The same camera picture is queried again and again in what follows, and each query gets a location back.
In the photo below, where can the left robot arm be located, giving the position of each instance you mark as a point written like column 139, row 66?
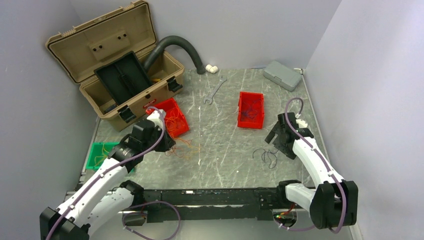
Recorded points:
column 99, row 185

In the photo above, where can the green plastic bin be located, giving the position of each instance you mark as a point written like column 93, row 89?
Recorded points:
column 98, row 153

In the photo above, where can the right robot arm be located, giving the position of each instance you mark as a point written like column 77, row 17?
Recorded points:
column 318, row 169

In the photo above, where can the white pipe fitting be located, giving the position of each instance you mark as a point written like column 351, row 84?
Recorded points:
column 211, row 69

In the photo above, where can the steel open-end wrench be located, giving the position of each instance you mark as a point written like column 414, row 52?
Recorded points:
column 209, row 98

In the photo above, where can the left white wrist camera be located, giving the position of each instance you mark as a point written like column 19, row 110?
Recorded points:
column 157, row 116

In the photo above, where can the grey plastic case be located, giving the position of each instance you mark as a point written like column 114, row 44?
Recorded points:
column 282, row 75

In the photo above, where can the black toolbox tray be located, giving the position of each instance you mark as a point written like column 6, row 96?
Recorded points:
column 124, row 78

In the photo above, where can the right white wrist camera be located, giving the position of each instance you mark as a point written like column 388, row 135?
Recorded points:
column 300, row 122

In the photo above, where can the tan open toolbox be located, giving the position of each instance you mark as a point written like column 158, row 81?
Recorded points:
column 105, row 39

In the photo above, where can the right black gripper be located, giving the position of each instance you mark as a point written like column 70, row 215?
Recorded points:
column 286, row 150

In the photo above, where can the red bin near toolbox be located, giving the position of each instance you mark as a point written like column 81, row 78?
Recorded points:
column 175, row 121

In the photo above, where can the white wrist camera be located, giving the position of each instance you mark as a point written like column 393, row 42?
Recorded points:
column 157, row 116
column 300, row 122

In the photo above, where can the red bin right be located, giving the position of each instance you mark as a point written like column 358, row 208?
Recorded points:
column 251, row 110

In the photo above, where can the black aluminium base frame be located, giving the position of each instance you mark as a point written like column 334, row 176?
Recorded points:
column 260, row 203

